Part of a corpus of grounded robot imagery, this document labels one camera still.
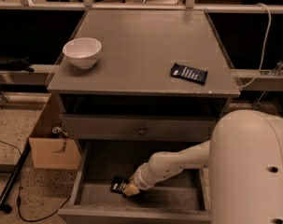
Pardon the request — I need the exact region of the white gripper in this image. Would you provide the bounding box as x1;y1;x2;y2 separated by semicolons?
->
123;162;157;196

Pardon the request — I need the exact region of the black rxbar chocolate wrapper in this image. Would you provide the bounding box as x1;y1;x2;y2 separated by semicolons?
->
110;176;128;194

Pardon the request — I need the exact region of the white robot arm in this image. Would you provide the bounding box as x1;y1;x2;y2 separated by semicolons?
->
124;110;283;224

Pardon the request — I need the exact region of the open grey middle drawer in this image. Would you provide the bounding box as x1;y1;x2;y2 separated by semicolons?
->
58;141;210;224

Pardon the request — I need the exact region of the round brass drawer knob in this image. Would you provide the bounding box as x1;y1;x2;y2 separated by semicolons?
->
138;127;147;135

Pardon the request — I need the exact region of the closed grey top drawer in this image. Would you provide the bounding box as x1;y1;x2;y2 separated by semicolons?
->
61;114;216;142

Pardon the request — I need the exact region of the grey wooden drawer cabinet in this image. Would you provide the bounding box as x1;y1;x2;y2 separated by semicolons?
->
47;8;241;224

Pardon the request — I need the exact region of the cardboard box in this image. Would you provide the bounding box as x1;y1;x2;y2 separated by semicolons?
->
29;96;81;170

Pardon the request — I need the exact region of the metal soda can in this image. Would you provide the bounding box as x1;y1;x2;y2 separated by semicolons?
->
51;126;63;136

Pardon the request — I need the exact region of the black metal bar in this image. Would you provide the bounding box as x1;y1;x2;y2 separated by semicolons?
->
0;142;31;214

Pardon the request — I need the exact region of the white ceramic bowl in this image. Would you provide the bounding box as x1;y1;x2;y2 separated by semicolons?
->
63;37;102;69

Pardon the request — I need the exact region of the black floor cable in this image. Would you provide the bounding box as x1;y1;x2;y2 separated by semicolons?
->
0;134;72;223

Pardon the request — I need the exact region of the black object on rail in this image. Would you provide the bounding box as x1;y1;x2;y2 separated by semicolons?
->
0;56;34;72

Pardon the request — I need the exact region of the white cable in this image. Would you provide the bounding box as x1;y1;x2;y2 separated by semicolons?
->
239;3;273;90

